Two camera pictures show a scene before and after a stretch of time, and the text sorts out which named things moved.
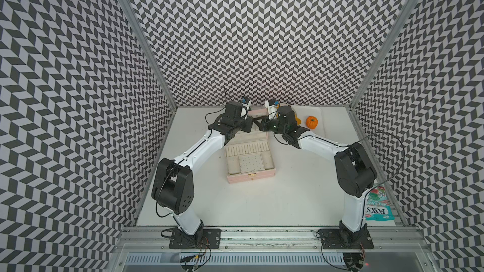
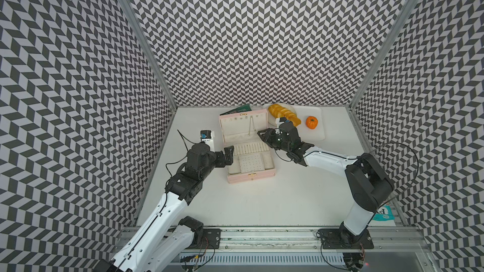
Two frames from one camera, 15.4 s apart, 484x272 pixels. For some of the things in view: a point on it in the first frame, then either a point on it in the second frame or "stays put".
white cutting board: (304, 111) stays put
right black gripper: (263, 126) → (266, 137)
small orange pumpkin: (311, 122) stays put
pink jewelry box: (250, 155) stays put
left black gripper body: (242, 124) → (217, 160)
